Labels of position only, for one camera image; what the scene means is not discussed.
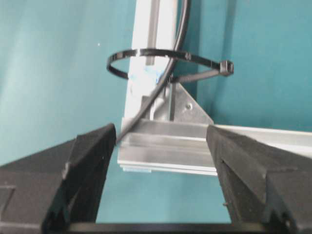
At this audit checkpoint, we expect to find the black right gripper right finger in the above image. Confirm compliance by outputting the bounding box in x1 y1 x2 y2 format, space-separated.
206 125 312 234

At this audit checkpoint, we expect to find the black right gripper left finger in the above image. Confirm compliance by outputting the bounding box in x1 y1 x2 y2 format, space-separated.
0 123 116 234

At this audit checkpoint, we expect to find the black USB cable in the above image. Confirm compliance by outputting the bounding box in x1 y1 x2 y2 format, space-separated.
116 0 192 144

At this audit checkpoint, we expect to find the black zip tie loop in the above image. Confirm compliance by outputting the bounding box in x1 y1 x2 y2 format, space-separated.
106 48 234 83

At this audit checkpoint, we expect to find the square aluminium extrusion frame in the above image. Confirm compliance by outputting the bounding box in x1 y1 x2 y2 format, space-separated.
117 0 312 175

